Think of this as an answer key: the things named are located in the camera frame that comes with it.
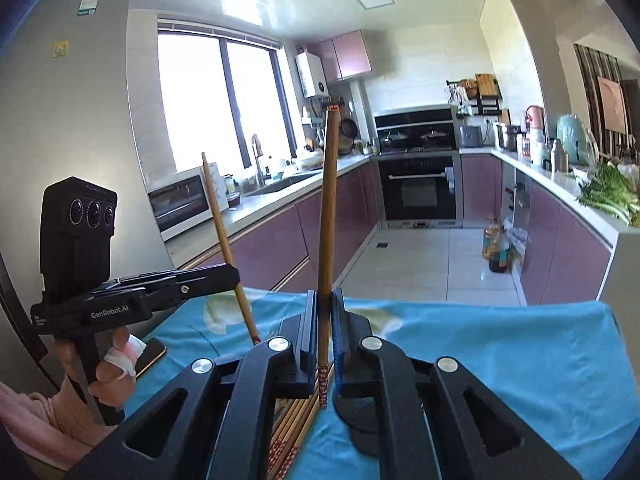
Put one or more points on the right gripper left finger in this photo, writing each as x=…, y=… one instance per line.
x=214, y=419

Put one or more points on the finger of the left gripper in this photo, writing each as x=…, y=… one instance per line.
x=205, y=284
x=224, y=274

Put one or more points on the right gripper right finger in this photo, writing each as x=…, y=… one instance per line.
x=435, y=420

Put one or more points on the chopstick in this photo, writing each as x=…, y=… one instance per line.
x=289, y=433
x=326, y=247
x=240, y=296

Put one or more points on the pink sleeve forearm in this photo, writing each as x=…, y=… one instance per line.
x=58, y=431

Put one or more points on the kitchen faucet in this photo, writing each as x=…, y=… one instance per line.
x=257, y=152

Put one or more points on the person's left hand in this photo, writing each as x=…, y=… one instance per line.
x=113, y=387

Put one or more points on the chopstick on table pile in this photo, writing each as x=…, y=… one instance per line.
x=289, y=433

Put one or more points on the smartphone on table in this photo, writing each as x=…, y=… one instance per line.
x=152, y=353

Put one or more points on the black mesh utensil holder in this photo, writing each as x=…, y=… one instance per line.
x=361, y=420

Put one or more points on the white microwave oven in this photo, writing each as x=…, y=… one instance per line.
x=179, y=202

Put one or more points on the blue floral tablecloth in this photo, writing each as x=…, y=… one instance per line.
x=563, y=369

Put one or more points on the cooking oil bottle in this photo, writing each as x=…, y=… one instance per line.
x=496, y=247

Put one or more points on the white water heater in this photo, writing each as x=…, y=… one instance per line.
x=311, y=75

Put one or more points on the silver refrigerator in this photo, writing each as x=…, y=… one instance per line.
x=65, y=113

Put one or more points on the black built-in oven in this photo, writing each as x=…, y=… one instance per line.
x=420, y=167

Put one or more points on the green leafy vegetables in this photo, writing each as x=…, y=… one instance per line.
x=609, y=191

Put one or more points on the steel cooking pot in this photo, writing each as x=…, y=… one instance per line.
x=506, y=136

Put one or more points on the mint green appliance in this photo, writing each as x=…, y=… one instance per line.
x=572, y=133

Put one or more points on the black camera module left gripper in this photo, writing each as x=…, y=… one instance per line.
x=76, y=228

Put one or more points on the pink wall cabinet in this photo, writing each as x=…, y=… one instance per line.
x=343, y=57

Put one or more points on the wall spice rack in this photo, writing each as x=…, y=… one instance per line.
x=477, y=96

